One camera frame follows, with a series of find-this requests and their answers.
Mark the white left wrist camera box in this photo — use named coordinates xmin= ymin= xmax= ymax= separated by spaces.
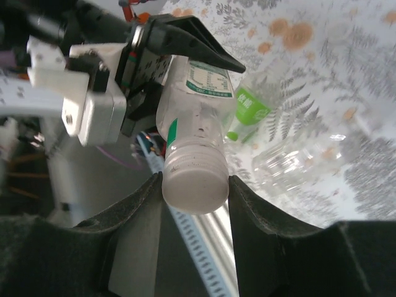
xmin=60 ymin=42 xmax=128 ymax=147

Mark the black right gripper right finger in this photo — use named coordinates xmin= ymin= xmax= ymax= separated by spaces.
xmin=228 ymin=174 xmax=396 ymax=297

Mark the clear unlabelled plastic bottle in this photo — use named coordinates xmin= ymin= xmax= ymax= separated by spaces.
xmin=251 ymin=131 xmax=346 ymax=194

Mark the clear bottle green white label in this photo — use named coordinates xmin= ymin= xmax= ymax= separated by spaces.
xmin=155 ymin=57 xmax=238 ymax=217

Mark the floral patterned table cover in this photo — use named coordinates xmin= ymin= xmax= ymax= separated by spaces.
xmin=160 ymin=0 xmax=396 ymax=230

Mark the white bottle cap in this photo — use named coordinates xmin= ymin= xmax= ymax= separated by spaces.
xmin=161 ymin=138 xmax=230 ymax=217

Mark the white slotted cable duct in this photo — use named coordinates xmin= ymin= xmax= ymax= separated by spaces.
xmin=136 ymin=136 xmax=238 ymax=297

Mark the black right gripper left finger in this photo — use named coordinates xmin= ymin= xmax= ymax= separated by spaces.
xmin=0 ymin=171 xmax=208 ymax=297

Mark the wide aluminium base rail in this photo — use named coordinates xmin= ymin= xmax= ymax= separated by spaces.
xmin=194 ymin=197 xmax=236 ymax=297

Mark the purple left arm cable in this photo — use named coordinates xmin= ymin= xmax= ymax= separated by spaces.
xmin=94 ymin=144 xmax=144 ymax=171

